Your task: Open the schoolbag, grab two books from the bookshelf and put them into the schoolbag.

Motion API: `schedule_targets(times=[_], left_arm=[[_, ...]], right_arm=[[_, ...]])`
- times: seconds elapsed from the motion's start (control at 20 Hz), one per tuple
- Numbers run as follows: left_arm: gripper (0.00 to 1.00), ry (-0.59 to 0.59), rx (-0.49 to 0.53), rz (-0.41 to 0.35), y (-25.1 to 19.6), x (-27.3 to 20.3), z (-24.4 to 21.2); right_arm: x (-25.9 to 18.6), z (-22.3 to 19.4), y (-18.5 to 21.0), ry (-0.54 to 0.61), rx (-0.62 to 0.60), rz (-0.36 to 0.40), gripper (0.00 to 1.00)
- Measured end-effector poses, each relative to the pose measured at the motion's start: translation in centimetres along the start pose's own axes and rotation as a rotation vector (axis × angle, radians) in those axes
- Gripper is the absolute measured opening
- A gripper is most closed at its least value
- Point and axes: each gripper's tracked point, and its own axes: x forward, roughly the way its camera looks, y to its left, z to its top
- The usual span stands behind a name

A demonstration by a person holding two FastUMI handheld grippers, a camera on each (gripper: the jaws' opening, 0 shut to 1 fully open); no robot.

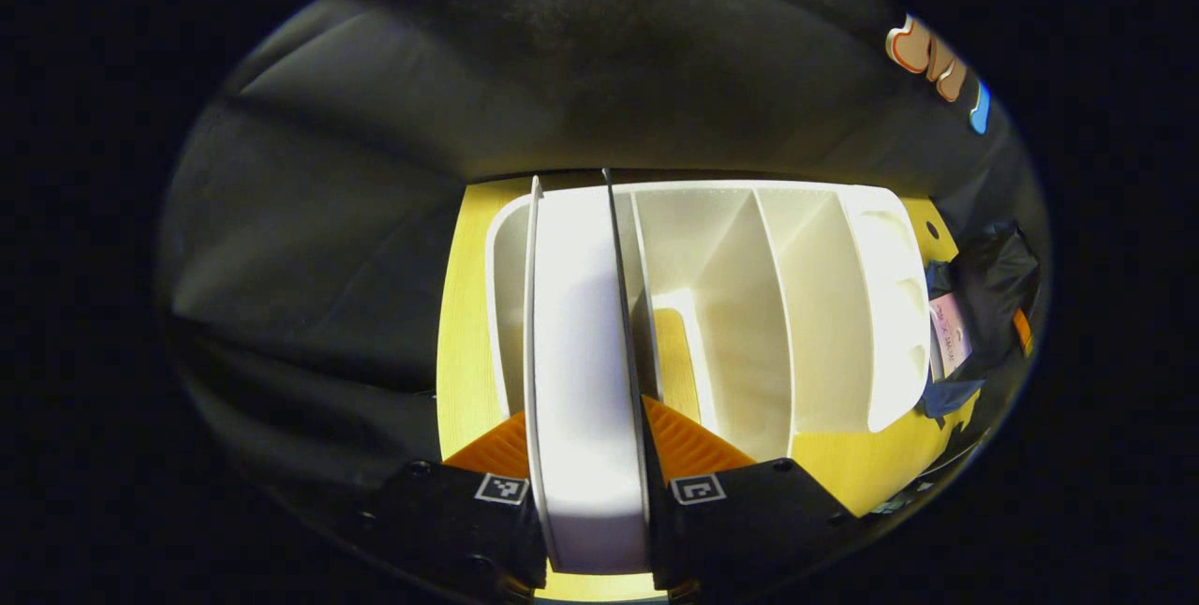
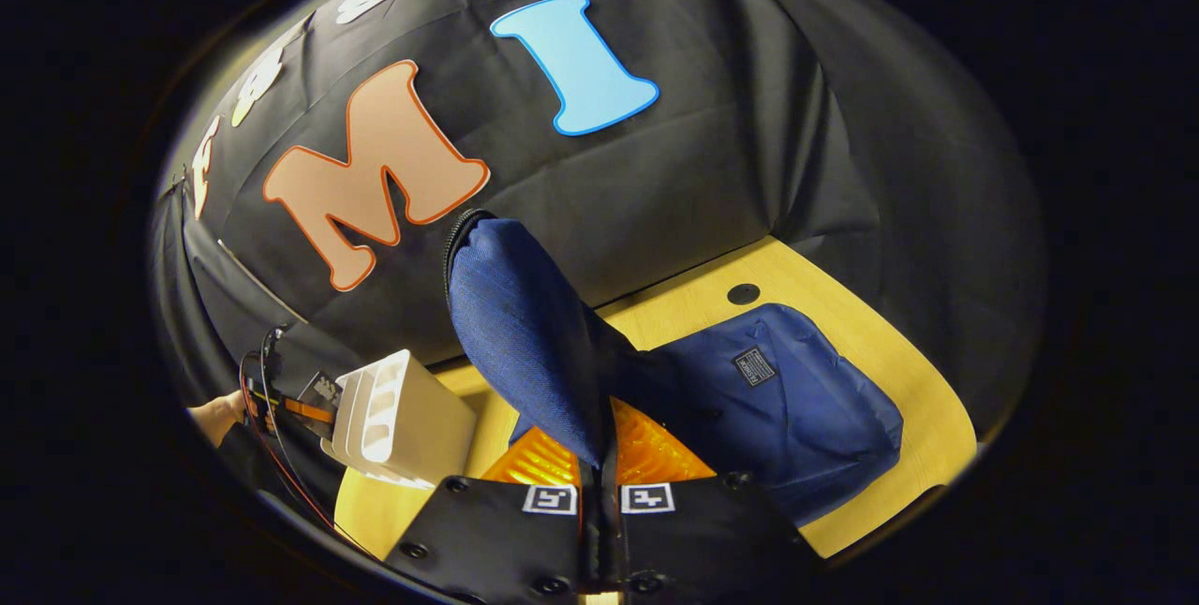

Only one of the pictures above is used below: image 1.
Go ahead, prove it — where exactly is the blue schoolbag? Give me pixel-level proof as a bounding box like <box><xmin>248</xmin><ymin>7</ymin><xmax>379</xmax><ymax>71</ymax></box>
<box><xmin>923</xmin><ymin>221</ymin><xmax>1043</xmax><ymax>421</ymax></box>

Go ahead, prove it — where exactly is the pink book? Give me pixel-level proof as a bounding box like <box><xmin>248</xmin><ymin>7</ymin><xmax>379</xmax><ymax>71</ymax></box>
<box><xmin>927</xmin><ymin>294</ymin><xmax>973</xmax><ymax>379</ymax></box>

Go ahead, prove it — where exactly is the white plastic bookshelf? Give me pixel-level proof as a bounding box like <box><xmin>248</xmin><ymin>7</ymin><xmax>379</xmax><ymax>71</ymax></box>
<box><xmin>484</xmin><ymin>179</ymin><xmax>933</xmax><ymax>461</ymax></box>

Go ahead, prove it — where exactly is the black backdrop cloth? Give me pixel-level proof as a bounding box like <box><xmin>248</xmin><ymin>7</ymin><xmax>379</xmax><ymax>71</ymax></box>
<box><xmin>159</xmin><ymin>0</ymin><xmax>1050</xmax><ymax>531</ymax></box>

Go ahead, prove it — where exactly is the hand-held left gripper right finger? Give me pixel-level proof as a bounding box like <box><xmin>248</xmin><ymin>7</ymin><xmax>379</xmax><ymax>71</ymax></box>
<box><xmin>642</xmin><ymin>394</ymin><xmax>863</xmax><ymax>601</ymax></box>

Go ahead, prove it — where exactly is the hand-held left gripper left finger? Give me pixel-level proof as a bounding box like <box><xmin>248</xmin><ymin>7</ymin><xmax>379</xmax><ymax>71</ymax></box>
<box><xmin>351</xmin><ymin>410</ymin><xmax>549</xmax><ymax>601</ymax></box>

